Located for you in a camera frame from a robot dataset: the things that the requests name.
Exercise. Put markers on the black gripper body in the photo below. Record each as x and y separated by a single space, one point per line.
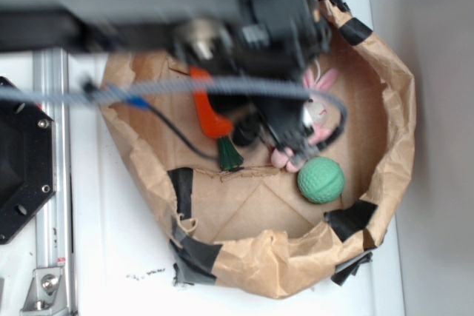
275 40

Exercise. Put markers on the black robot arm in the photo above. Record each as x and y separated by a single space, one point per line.
91 26

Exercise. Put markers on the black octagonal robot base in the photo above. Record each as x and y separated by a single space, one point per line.
27 180

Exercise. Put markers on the pink plush bunny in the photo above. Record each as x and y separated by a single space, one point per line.
315 115

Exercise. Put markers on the orange toy carrot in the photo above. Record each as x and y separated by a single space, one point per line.
217 127

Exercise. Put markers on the green textured ball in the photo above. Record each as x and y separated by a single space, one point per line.
321 180

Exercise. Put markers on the brown paper bag tray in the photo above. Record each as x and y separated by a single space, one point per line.
252 229

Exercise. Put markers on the aluminium rail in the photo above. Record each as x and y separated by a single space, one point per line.
55 183

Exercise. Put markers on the metal corner bracket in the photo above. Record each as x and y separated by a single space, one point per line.
47 294

